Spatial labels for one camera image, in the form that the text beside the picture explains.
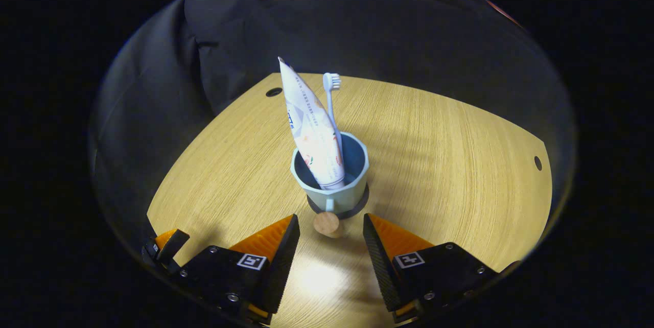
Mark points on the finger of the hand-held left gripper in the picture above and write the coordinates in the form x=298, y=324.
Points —
x=173, y=246

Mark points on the wooden desktop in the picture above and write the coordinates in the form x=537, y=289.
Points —
x=449, y=174

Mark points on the black backdrop cloth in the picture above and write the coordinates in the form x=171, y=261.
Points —
x=357, y=37

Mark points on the white toothbrush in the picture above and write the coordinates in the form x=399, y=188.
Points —
x=331, y=82

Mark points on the pale green cup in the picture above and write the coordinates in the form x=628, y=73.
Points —
x=342, y=196

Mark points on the dark brown round coaster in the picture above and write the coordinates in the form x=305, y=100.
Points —
x=360, y=204

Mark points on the white toothpaste tube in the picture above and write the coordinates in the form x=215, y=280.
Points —
x=311, y=134

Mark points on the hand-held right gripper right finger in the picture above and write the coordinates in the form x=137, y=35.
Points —
x=383, y=272

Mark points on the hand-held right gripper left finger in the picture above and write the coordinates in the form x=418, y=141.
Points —
x=281, y=272

